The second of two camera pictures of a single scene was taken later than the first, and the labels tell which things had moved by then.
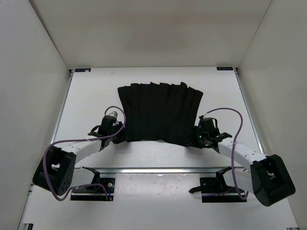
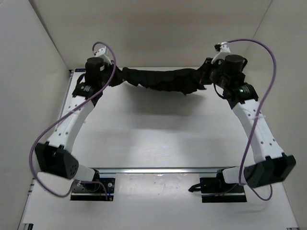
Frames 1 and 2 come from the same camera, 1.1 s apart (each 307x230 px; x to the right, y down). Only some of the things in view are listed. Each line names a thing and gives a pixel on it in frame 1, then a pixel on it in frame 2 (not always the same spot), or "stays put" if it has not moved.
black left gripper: [122, 138] to [109, 65]
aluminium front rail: [158, 170] stays put
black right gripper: [194, 143] to [206, 67]
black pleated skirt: [159, 111] to [183, 80]
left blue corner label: [82, 70] stays put
